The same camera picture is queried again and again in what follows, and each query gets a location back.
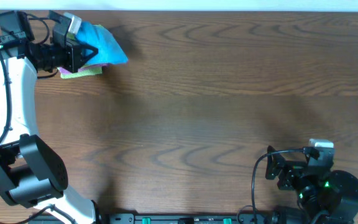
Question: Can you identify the blue cloth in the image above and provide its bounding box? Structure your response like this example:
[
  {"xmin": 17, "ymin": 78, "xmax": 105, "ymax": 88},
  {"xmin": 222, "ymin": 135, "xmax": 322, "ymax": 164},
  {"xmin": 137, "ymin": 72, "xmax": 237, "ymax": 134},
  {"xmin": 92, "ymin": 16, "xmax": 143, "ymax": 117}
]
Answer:
[{"xmin": 75, "ymin": 22, "xmax": 128, "ymax": 65}]

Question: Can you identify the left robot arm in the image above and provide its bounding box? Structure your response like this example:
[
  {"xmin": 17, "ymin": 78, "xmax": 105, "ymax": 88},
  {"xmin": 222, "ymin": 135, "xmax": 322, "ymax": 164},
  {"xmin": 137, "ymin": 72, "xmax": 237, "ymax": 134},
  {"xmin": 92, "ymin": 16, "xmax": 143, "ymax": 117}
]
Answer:
[{"xmin": 0, "ymin": 11, "xmax": 102, "ymax": 223}]

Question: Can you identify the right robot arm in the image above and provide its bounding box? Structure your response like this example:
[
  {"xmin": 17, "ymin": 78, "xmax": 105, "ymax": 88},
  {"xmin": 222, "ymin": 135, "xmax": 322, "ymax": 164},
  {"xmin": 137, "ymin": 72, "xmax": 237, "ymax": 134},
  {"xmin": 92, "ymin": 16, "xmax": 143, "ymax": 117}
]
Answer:
[{"xmin": 265, "ymin": 146, "xmax": 358, "ymax": 224}]

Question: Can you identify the purple folded towel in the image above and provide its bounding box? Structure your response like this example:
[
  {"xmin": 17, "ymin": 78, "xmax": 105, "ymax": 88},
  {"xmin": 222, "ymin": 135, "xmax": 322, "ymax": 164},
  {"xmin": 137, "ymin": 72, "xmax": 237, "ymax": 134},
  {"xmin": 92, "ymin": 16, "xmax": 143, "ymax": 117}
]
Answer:
[{"xmin": 58, "ymin": 63, "xmax": 107, "ymax": 75}]

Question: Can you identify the bottom green folded towel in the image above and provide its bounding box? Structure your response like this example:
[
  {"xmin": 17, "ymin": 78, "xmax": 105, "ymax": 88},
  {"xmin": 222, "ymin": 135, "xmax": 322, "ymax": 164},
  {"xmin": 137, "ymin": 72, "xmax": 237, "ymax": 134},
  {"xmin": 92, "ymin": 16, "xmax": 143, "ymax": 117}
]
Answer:
[{"xmin": 59, "ymin": 67, "xmax": 103, "ymax": 79}]

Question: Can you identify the right black cable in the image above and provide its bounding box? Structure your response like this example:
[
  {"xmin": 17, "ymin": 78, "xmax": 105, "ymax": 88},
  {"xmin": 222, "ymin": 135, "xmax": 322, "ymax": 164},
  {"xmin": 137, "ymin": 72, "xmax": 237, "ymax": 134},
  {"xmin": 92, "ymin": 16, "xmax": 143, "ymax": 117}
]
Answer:
[{"xmin": 236, "ymin": 147, "xmax": 320, "ymax": 224}]

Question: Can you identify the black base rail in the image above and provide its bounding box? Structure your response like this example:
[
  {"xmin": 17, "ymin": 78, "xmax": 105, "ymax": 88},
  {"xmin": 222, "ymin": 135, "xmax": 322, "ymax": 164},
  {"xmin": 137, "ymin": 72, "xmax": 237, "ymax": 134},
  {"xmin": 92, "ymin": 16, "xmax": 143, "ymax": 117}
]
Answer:
[{"xmin": 104, "ymin": 212, "xmax": 279, "ymax": 224}]

